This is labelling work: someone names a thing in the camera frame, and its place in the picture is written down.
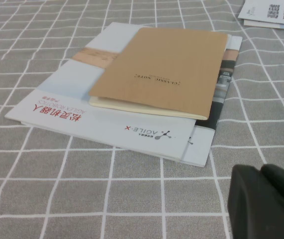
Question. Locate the brown kraft notebook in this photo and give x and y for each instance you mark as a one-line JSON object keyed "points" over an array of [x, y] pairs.
{"points": [[161, 74]]}

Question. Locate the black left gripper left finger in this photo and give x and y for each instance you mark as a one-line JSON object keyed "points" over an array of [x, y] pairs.
{"points": [[251, 211]]}

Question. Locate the grey checked tablecloth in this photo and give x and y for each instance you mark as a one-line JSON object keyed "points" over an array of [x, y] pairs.
{"points": [[44, 199]]}

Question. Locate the pale brochure under robot brochure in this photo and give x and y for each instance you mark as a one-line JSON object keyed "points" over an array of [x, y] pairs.
{"points": [[261, 24]]}

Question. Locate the brochure with orange robot arm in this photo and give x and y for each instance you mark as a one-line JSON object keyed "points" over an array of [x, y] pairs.
{"points": [[261, 10]]}

